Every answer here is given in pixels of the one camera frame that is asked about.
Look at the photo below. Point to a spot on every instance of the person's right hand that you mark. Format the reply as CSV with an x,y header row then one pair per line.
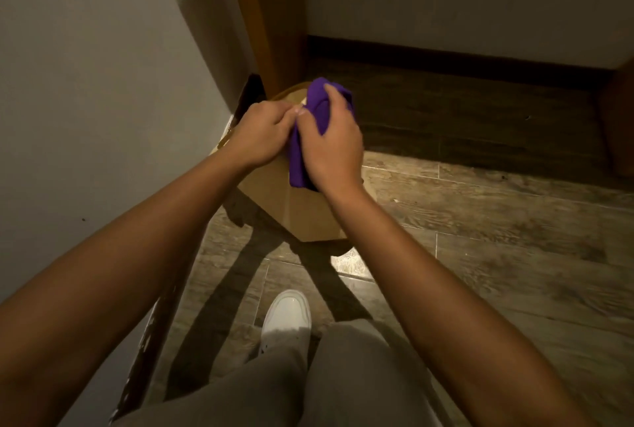
x,y
333,154

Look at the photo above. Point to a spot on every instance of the person's left hand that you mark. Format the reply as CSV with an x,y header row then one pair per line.
x,y
257,134

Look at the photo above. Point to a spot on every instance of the person's right thumb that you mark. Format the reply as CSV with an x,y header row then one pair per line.
x,y
309,127

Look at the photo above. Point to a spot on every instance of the person's left thumb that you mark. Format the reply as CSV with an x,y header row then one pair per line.
x,y
289,120

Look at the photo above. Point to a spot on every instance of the purple cloth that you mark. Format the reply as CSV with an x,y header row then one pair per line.
x,y
317,114

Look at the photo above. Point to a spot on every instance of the person's left forearm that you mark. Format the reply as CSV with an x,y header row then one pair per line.
x,y
114,268

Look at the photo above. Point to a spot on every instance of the person's right forearm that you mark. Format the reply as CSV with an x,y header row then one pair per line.
x,y
446,317

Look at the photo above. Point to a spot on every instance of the brown cardboard box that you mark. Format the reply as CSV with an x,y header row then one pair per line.
x,y
282,203

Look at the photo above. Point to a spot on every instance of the dark wooden baseboard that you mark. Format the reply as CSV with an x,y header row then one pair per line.
x,y
455,62

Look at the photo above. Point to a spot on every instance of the white shoe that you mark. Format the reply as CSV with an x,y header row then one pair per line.
x,y
286,318

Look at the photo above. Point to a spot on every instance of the grey trousers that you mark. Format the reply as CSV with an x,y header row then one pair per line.
x,y
302,382

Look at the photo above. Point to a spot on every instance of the wooden furniture piece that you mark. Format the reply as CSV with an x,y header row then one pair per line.
x,y
618,119

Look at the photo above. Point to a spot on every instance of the wooden door frame post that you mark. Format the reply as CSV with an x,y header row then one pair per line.
x,y
270,15

